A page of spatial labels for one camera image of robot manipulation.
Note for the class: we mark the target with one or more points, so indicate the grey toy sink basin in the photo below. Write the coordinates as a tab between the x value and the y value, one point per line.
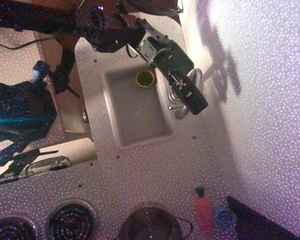
136	113

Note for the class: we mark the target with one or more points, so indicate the black camera tripod stand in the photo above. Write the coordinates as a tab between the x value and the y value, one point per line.
27	113

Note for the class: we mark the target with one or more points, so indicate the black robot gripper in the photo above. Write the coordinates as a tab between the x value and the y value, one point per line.
171	60

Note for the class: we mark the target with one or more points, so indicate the left black stove burner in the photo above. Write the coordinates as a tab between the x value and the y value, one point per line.
16	228

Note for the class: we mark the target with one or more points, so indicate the orange toy carrot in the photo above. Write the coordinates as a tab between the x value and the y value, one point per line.
205	212

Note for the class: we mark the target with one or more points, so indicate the silver cabinet door handle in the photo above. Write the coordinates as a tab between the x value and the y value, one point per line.
47	165

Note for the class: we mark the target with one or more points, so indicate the dark round pot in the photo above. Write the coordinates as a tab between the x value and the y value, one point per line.
154	223

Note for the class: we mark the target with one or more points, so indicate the silver curved faucet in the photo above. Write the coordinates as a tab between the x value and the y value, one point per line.
180	110

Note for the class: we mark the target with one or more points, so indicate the dark box corner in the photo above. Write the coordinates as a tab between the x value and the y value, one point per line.
251	225

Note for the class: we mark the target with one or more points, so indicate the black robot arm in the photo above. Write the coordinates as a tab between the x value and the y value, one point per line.
108	27

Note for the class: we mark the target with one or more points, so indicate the yellow green cup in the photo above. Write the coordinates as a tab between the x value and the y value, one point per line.
145	78

